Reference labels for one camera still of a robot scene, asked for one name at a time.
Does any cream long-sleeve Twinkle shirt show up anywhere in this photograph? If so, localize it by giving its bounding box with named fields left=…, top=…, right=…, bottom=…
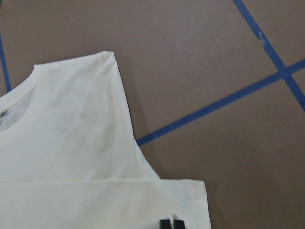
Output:
left=0, top=51, right=211, bottom=229

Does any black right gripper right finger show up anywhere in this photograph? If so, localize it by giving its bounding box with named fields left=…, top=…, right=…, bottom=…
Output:
left=173, top=220, right=185, bottom=229

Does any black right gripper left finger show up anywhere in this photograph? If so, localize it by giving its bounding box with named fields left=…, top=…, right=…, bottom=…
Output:
left=159, top=219, right=172, bottom=229

